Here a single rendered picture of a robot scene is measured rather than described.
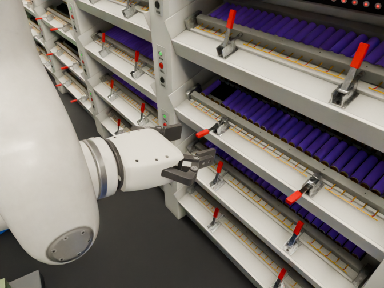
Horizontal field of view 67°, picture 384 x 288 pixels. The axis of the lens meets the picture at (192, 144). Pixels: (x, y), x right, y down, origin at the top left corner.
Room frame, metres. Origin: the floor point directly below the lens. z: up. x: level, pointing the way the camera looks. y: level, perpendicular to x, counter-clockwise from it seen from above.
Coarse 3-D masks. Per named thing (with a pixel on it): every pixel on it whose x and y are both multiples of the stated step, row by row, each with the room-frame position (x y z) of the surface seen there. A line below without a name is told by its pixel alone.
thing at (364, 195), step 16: (192, 96) 0.75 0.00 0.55; (224, 112) 0.65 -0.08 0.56; (256, 128) 0.57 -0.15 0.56; (256, 144) 0.54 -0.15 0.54; (272, 144) 0.52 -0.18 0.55; (288, 144) 0.51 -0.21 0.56; (288, 160) 0.48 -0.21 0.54; (304, 160) 0.46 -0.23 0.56; (336, 176) 0.41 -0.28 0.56; (352, 192) 0.37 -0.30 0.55; (368, 192) 0.36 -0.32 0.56
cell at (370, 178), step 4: (380, 164) 0.42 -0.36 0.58; (376, 168) 0.41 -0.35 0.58; (380, 168) 0.41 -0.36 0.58; (372, 172) 0.40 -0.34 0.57; (376, 172) 0.40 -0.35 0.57; (380, 172) 0.40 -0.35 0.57; (368, 176) 0.40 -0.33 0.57; (372, 176) 0.40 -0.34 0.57; (376, 176) 0.39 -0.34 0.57; (380, 176) 0.40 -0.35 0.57; (364, 180) 0.39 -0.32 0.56; (368, 180) 0.39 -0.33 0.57; (372, 180) 0.39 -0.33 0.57; (376, 180) 0.39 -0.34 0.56; (368, 184) 0.38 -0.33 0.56; (372, 184) 0.38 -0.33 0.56
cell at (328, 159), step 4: (340, 144) 0.48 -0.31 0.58; (344, 144) 0.48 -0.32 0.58; (336, 148) 0.47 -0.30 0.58; (340, 148) 0.47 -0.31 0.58; (344, 148) 0.47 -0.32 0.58; (332, 152) 0.47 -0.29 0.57; (336, 152) 0.46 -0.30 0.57; (340, 152) 0.46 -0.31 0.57; (328, 156) 0.46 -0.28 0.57; (332, 156) 0.46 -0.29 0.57; (336, 156) 0.46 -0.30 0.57; (324, 160) 0.45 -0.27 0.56; (328, 160) 0.45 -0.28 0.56; (332, 160) 0.45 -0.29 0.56; (328, 164) 0.45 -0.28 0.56
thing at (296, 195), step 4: (308, 184) 0.40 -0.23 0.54; (312, 184) 0.40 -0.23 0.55; (304, 188) 0.39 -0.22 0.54; (308, 188) 0.39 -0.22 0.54; (296, 192) 0.38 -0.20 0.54; (300, 192) 0.38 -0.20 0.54; (304, 192) 0.38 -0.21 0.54; (292, 196) 0.37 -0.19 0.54; (296, 196) 0.37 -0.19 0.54; (300, 196) 0.37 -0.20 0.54; (288, 200) 0.36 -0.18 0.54; (292, 200) 0.36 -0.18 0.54; (296, 200) 0.37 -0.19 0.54
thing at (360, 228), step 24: (168, 96) 0.73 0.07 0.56; (192, 120) 0.68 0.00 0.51; (216, 120) 0.66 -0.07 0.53; (216, 144) 0.61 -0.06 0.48; (240, 144) 0.56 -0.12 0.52; (264, 168) 0.48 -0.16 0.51; (288, 168) 0.47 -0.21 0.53; (288, 192) 0.43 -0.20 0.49; (336, 192) 0.39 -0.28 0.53; (336, 216) 0.35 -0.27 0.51; (360, 216) 0.34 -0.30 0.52; (360, 240) 0.31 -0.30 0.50
